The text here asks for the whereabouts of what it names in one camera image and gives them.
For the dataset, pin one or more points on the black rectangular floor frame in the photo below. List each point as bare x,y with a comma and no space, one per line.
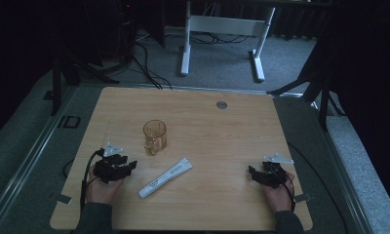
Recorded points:
69,122

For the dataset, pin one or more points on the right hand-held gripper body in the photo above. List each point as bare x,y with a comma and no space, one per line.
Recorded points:
274,174

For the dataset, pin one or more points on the person's right hand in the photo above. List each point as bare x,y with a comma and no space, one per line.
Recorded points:
279,198

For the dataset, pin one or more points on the black metal stand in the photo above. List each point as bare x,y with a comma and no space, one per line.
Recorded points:
316,87
66,73

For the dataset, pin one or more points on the dark device with red light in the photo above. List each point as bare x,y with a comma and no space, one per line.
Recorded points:
126,26

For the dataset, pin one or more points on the person's left hand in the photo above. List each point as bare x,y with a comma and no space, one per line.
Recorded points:
100,191

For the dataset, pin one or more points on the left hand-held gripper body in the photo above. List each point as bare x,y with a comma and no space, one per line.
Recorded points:
107,170

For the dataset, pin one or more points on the white toothpaste tube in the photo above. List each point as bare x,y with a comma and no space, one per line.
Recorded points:
165,178

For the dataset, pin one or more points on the grey round table grommet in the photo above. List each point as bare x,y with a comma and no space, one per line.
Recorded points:
221,105

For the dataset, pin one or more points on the metal floor rail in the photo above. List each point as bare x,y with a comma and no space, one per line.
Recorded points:
24,165

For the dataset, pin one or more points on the white desk frame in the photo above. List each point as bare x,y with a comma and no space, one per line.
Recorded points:
227,25

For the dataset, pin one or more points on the grey tape strip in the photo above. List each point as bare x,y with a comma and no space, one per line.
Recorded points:
303,197
61,198

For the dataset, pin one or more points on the amber transparent cup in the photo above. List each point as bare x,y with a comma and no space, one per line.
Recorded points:
154,138

